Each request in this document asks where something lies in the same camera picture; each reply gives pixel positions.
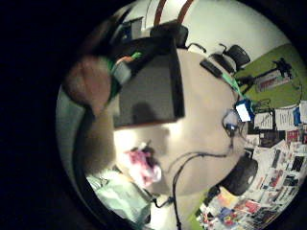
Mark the pink soft toy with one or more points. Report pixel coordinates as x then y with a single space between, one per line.
144 167

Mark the spread of printed papers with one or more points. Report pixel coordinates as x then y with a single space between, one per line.
275 172

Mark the the person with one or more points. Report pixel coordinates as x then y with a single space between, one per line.
67 123

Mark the green and grey object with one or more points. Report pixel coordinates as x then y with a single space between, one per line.
121 73

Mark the black camera tripod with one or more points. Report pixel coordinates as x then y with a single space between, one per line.
271 73

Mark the black flat keyboard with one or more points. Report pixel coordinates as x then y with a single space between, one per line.
211 68

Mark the blue and white device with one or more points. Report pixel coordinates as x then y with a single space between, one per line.
244 110

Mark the green carpet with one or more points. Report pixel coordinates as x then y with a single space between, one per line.
281 92

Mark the large dark cardboard box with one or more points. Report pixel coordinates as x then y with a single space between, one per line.
150 96

